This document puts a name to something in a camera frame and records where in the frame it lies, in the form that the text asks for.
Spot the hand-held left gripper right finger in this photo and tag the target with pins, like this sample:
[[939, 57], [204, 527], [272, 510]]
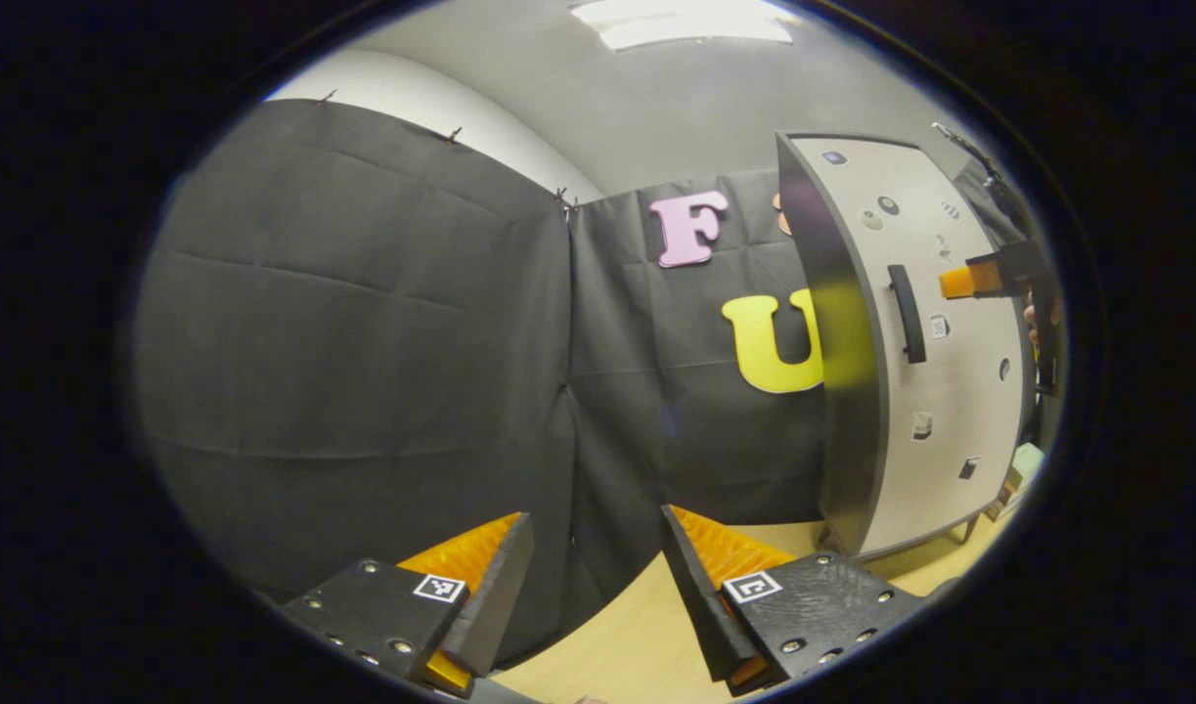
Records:
[[700, 606]]

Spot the large ceiling light panel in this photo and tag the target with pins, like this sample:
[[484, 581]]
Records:
[[686, 22]]

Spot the black backdrop cloth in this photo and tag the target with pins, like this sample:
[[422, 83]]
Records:
[[363, 342]]

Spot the beige cabinet door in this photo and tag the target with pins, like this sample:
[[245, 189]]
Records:
[[950, 411]]

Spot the brown book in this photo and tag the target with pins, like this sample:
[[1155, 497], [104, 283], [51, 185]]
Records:
[[1004, 499]]

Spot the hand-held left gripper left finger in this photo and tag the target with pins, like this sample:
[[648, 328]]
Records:
[[500, 596]]

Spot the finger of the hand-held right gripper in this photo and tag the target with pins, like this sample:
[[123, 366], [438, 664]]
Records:
[[1008, 269]]

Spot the pale green booklet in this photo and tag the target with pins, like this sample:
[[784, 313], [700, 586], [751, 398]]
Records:
[[1028, 462]]

